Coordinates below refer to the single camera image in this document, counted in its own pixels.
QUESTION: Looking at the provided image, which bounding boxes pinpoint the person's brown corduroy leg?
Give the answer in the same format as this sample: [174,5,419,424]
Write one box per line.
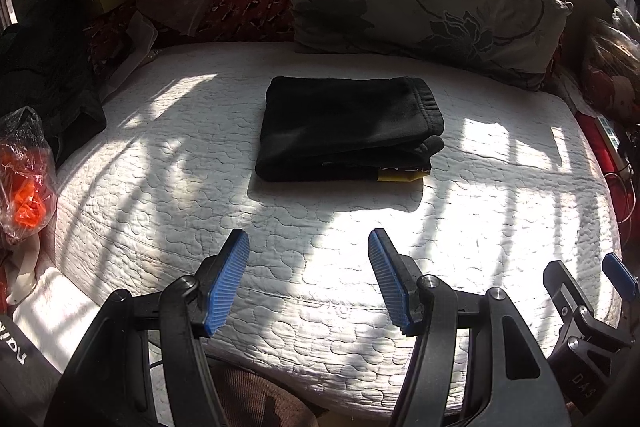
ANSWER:
[207,359,326,427]

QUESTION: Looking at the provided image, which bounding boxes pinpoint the dark cloth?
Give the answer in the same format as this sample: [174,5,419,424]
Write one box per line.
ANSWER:
[0,0,108,165]

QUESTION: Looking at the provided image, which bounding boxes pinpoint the grey floral pillow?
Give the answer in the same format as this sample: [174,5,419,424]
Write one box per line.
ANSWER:
[275,0,574,92]

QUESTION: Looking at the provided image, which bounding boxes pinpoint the black bag with white print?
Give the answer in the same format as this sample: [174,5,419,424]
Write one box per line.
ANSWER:
[0,307,63,413]

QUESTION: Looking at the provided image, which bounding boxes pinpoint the black pants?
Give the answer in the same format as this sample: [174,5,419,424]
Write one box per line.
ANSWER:
[254,76,446,184]

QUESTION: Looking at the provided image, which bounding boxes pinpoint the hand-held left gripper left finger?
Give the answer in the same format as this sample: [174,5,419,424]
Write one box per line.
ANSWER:
[45,228,250,427]

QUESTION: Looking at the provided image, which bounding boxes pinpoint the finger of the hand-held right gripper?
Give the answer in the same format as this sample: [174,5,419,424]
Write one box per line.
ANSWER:
[543,259,592,325]
[601,252,640,304]

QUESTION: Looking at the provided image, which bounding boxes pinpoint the power strip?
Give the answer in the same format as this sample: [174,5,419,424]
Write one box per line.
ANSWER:
[594,114,623,152]

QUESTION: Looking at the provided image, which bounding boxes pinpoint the plastic bag of plush items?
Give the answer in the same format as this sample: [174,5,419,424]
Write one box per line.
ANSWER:
[580,7,640,125]

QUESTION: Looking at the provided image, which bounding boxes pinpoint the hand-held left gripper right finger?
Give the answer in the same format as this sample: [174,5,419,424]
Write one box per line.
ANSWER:
[367,228,572,427]

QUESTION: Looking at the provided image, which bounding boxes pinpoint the clear plastic bag orange contents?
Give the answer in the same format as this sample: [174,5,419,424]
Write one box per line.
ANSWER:
[0,106,59,248]

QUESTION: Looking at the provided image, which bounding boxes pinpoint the white quilted mattress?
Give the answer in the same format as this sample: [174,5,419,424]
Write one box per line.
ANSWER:
[12,39,623,415]

